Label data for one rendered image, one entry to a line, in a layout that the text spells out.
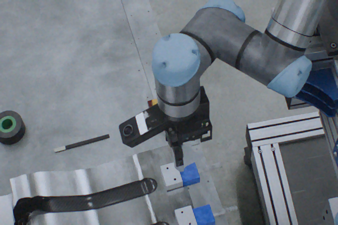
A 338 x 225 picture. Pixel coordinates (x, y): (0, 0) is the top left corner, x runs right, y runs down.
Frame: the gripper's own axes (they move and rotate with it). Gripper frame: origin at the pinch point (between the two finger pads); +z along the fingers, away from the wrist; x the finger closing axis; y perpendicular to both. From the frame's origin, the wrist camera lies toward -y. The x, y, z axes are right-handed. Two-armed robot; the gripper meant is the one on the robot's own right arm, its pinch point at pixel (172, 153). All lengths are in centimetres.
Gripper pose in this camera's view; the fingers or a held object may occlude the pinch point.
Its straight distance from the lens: 135.4
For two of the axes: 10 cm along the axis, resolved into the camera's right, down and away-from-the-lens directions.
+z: 0.5, 5.0, 8.7
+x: -2.8, -8.3, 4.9
